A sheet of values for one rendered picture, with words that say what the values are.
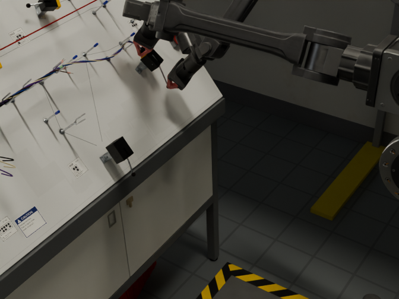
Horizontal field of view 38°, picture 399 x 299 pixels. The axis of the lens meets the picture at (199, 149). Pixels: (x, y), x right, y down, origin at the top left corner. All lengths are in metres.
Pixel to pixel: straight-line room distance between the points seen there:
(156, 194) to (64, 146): 0.47
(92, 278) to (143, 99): 0.61
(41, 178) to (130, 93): 0.45
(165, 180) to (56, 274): 0.54
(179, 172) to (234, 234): 0.79
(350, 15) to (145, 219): 1.73
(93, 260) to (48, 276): 0.19
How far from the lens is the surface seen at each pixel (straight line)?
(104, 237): 1.94
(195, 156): 2.25
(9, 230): 1.64
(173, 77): 1.91
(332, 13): 3.34
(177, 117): 2.05
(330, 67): 1.18
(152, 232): 2.17
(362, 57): 1.15
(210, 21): 1.26
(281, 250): 2.82
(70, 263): 1.86
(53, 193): 1.71
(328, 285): 2.70
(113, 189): 1.81
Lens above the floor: 1.97
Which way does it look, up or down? 35 degrees down
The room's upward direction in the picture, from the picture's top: 2 degrees counter-clockwise
